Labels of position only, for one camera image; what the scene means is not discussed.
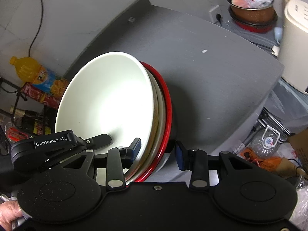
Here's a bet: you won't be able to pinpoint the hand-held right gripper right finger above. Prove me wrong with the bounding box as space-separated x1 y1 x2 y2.
175 141 257 189

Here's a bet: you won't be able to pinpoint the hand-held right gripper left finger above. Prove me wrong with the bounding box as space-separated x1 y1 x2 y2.
61 138 142 189

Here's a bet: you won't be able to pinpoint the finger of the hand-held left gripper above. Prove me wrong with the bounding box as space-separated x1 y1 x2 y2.
72 133 112 151

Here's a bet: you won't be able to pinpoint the beige ceramic bowl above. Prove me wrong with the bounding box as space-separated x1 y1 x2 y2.
125 61 167 182

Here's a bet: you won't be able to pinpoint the red-rimmed bowl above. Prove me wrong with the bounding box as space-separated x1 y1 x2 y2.
131 61 176 183

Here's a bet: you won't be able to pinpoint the large white bowl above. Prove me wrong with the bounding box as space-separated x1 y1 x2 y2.
55 51 156 174

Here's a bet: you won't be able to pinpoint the person's left hand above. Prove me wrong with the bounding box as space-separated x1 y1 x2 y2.
0 200 24 231

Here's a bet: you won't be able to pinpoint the red plastic clips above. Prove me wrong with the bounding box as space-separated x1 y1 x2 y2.
6 127 27 140

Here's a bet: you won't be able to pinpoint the dark glass bottle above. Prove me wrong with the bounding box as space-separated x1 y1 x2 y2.
9 106 52 135

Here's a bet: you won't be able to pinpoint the red snack packet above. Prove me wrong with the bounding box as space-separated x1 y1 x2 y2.
20 83 62 109

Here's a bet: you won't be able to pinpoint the orange juice bottle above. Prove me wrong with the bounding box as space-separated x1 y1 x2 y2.
10 56 70 101

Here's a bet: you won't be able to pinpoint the clear plastic water bottle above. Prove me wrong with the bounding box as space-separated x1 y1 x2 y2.
250 125 288 159

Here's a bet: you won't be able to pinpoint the orange plastic bag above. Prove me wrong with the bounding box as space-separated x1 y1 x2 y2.
241 148 289 174

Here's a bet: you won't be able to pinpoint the cardboard box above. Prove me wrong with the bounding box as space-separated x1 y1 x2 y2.
284 129 308 174

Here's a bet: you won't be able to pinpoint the clear plastic bag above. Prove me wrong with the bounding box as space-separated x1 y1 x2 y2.
287 173 308 227

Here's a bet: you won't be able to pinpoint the red cooker base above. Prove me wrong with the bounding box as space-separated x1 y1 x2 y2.
228 7 278 33

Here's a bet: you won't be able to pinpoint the cream kitchen appliance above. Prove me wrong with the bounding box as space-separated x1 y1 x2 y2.
278 0 308 93

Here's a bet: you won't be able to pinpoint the brown cooking pot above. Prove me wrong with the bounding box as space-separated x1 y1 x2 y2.
226 0 275 23

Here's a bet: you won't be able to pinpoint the black wire rack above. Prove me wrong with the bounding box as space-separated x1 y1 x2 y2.
0 76 27 154

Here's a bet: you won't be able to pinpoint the metal wire rack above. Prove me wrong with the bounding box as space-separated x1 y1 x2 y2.
259 107 291 135

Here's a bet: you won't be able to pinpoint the black power cable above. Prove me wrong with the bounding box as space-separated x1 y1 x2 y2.
249 40 275 51

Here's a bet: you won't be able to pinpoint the small white wall socket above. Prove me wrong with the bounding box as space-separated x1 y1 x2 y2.
208 5 222 23

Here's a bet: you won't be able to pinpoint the black plug with cable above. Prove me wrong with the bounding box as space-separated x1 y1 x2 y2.
28 0 45 57

